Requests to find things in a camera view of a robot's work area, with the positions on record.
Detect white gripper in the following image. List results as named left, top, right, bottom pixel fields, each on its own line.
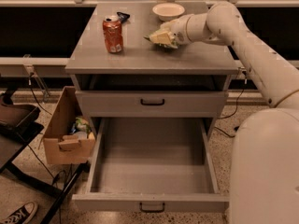
left=149, top=14, right=192, bottom=45

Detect green jalapeno chip bag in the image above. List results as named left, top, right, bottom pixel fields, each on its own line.
left=145, top=29, right=178, bottom=49

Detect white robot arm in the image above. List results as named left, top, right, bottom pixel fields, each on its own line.
left=149, top=2, right=299, bottom=224

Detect grey drawer cabinet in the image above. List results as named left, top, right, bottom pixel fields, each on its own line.
left=65, top=0, right=238, bottom=133

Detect closed grey upper drawer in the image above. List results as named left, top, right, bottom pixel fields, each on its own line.
left=76, top=91, right=228, bottom=118

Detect open grey bottom drawer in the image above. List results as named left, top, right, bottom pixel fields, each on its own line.
left=73, top=118, right=229, bottom=213

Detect white bowl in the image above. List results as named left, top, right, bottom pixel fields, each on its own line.
left=152, top=3, right=185, bottom=21

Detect dark blue snack wrapper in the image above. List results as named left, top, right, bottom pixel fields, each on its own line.
left=117, top=12, right=130, bottom=23

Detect orange soda can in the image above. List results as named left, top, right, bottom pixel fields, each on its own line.
left=102, top=15, right=123, bottom=53

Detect snack bags in box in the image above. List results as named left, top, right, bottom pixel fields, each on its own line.
left=70, top=116, right=94, bottom=139

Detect cardboard box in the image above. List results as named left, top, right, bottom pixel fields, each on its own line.
left=43, top=87, right=95, bottom=164

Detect dark folding table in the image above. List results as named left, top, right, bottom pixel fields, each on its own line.
left=0, top=91, right=90, bottom=224

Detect black and white sneaker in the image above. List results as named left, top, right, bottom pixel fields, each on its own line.
left=0, top=202, right=38, bottom=224

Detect black upper drawer handle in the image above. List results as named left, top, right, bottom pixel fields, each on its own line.
left=140, top=99, right=165, bottom=106

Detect black drawer handle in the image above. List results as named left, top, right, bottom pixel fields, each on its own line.
left=139, top=203, right=165, bottom=213
left=140, top=99, right=165, bottom=106

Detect black floor cable right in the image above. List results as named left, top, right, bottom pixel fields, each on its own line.
left=213, top=125, right=240, bottom=139

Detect black cable left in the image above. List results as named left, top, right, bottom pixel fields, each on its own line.
left=27, top=72, right=53, bottom=116

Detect black bottom drawer handle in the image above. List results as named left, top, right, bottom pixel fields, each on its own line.
left=139, top=203, right=165, bottom=213

